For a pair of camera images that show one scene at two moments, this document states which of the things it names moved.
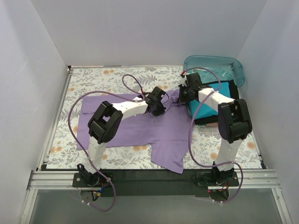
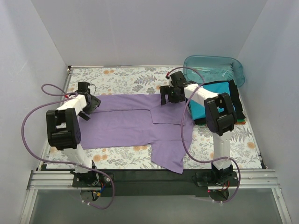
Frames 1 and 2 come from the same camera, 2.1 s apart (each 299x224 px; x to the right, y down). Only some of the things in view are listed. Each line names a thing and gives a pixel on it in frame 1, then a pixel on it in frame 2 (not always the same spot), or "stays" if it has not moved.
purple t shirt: (168, 134) stays
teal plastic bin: (227, 68) stays
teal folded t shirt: (199, 110) stays
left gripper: (160, 109) to (91, 108)
